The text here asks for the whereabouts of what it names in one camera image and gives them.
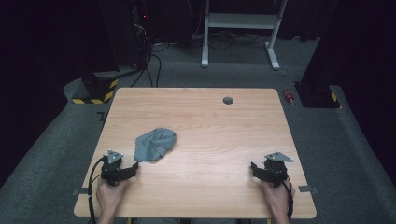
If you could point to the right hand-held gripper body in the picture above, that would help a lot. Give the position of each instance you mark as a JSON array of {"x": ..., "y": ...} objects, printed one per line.
[{"x": 275, "y": 171}]

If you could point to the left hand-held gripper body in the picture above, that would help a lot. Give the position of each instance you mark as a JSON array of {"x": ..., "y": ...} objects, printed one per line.
[{"x": 112, "y": 174}]

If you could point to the grey cloth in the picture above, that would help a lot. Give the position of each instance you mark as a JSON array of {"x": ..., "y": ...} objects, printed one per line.
[{"x": 155, "y": 144}]

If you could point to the person's left hand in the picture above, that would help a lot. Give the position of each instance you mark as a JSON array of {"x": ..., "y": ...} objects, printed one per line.
[{"x": 109, "y": 197}]

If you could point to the person's right hand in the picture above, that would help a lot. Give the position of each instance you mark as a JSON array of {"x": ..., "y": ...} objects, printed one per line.
[{"x": 278, "y": 199}]

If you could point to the grey tape strip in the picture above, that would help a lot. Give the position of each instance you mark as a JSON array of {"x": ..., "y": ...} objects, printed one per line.
[
  {"x": 82, "y": 191},
  {"x": 308, "y": 189}
]

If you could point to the red can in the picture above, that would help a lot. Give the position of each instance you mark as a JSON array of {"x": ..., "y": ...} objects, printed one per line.
[{"x": 288, "y": 97}]

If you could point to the black yellow striped stand base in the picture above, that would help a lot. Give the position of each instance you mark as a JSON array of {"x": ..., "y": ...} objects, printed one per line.
[{"x": 99, "y": 90}]

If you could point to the dark equipment cabinet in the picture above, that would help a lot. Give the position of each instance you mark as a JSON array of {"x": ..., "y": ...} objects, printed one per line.
[{"x": 124, "y": 31}]

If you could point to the white metal stand frame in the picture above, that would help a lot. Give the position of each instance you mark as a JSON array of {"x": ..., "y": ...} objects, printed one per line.
[{"x": 239, "y": 21}]

